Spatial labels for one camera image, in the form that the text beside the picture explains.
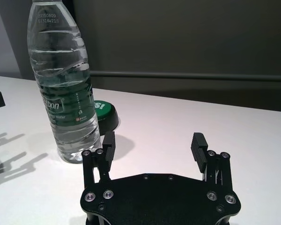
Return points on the grey horizontal rail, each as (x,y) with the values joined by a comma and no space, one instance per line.
(189,75)

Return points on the clear green-label water bottle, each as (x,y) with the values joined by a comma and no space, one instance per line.
(65,93)

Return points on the small black round object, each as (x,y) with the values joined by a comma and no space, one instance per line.
(106,112)

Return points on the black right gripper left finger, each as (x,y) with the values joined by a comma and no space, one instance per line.
(110,154)

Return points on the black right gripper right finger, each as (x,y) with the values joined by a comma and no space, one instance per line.
(197,152)

